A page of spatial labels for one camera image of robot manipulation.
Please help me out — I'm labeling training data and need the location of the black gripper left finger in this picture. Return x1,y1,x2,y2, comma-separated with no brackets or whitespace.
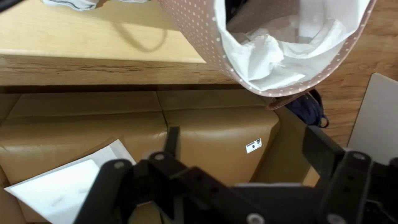
73,125,267,224

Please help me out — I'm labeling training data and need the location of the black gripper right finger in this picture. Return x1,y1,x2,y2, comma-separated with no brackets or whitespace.
301,124,398,224

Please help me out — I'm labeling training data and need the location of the white piece of clothing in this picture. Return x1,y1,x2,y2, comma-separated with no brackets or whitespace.
39,0,149,12

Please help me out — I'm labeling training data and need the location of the pink polka dot laundry basket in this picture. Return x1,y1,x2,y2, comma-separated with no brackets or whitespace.
112,0,378,99

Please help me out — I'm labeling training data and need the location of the white flat panel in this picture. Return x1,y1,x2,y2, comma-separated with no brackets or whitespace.
347,70,398,165

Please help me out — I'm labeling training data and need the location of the white paper sheet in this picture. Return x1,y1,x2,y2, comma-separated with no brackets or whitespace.
3,138,138,224

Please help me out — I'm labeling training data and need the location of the brown leather sofa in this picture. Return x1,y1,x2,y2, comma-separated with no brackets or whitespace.
0,88,321,224

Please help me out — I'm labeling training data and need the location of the dark blue bag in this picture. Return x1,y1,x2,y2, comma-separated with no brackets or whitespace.
284,88,330,129

